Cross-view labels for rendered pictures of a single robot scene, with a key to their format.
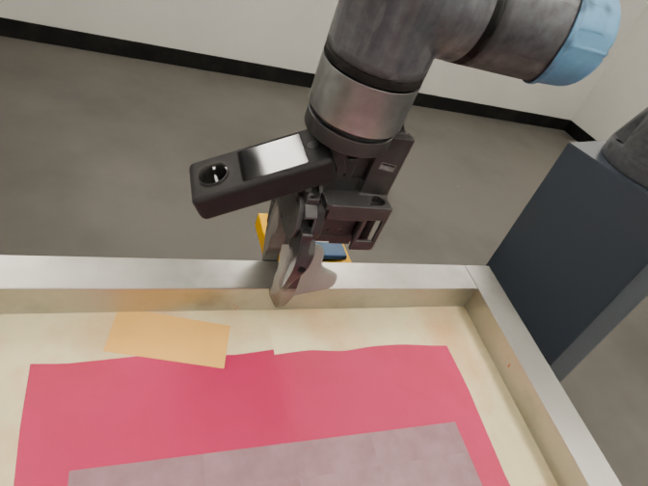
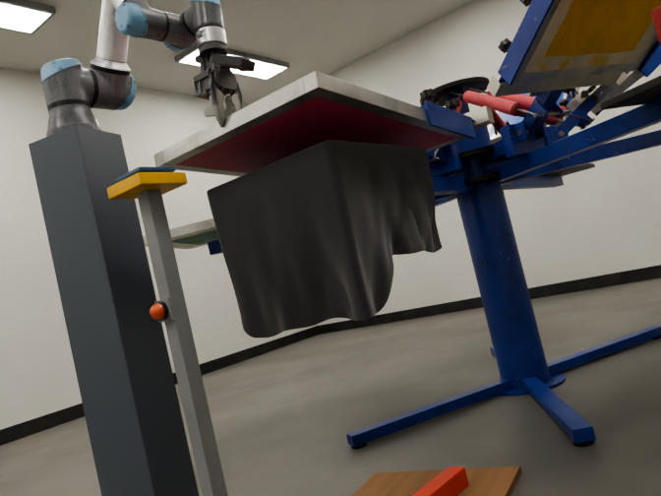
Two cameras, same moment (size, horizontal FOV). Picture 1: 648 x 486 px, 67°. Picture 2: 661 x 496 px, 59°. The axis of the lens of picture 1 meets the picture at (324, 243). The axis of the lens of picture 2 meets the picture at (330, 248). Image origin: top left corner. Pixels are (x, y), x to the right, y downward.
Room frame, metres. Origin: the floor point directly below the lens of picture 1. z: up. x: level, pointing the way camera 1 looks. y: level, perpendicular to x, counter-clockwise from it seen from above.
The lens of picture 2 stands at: (0.80, 1.41, 0.63)
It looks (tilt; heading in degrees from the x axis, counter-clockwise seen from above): 3 degrees up; 246
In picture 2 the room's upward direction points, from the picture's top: 13 degrees counter-clockwise
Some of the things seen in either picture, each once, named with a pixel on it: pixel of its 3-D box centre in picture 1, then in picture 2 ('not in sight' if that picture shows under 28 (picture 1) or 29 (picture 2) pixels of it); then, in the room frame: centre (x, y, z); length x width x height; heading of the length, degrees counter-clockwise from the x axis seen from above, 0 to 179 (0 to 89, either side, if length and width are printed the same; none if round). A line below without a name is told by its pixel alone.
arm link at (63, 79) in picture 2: not in sight; (66, 85); (0.69, -0.40, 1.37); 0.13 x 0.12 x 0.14; 26
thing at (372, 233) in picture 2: not in sight; (396, 222); (-0.01, 0.07, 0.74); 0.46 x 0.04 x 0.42; 29
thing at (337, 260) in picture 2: not in sight; (282, 249); (0.29, 0.00, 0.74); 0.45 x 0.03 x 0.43; 119
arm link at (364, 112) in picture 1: (361, 91); (210, 41); (0.36, 0.01, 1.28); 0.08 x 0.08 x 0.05
